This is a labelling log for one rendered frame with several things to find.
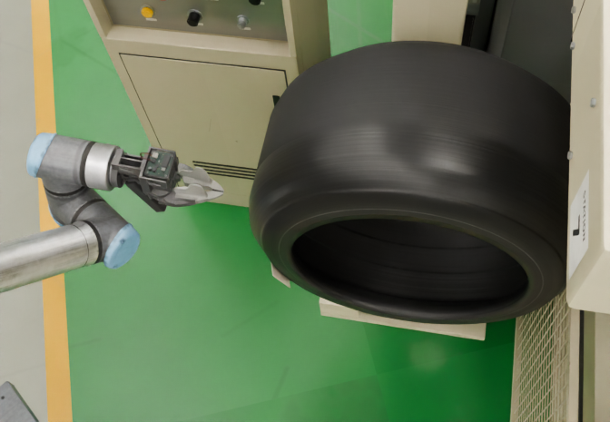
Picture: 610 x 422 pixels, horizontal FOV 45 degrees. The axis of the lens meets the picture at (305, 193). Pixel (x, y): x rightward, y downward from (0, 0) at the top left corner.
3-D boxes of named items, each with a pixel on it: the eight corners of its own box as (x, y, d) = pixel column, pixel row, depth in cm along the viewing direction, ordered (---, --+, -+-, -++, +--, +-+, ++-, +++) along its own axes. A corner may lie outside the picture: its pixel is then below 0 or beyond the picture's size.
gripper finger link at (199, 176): (221, 181, 141) (174, 171, 141) (223, 195, 146) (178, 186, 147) (226, 167, 142) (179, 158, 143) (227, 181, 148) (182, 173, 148)
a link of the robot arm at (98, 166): (91, 195, 147) (106, 154, 152) (114, 200, 147) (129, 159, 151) (81, 172, 139) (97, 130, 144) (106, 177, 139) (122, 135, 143)
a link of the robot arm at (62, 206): (74, 245, 154) (64, 208, 144) (42, 213, 158) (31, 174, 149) (112, 221, 159) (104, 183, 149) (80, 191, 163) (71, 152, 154)
